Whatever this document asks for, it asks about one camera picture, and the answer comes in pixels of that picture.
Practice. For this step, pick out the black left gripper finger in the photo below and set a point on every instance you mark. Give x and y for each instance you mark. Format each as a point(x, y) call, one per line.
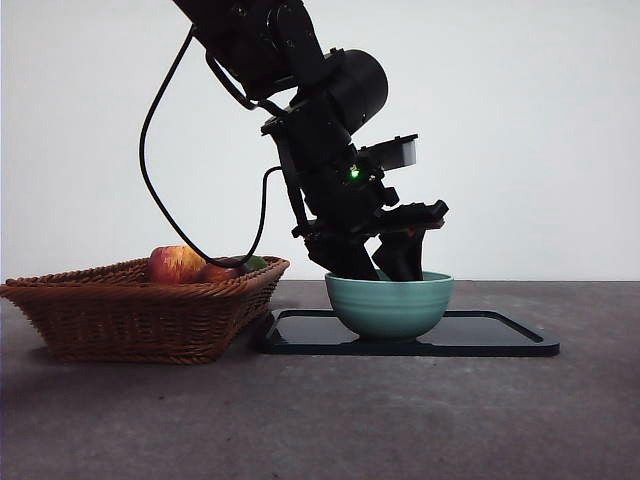
point(402, 255)
point(340, 255)

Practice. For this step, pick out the mint green bowl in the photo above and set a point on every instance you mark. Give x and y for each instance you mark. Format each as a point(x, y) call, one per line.
point(390, 310)

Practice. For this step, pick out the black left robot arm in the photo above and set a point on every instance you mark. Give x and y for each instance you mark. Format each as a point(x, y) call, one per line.
point(300, 75)

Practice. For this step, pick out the green avocado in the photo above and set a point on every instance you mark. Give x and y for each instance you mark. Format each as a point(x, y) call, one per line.
point(257, 264)

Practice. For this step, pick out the dark teal rectangular tray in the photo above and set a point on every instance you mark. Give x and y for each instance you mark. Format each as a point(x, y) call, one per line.
point(475, 335)

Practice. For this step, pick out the dark red plum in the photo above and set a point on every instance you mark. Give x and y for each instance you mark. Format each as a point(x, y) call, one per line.
point(220, 274)

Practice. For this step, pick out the red yellow apple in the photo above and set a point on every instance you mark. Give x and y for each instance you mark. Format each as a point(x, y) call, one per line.
point(170, 267)

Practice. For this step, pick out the brown wicker basket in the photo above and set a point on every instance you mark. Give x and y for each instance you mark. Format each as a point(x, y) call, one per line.
point(130, 320)

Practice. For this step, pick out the pale grey left camera box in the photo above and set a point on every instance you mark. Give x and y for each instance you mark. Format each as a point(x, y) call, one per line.
point(402, 152)

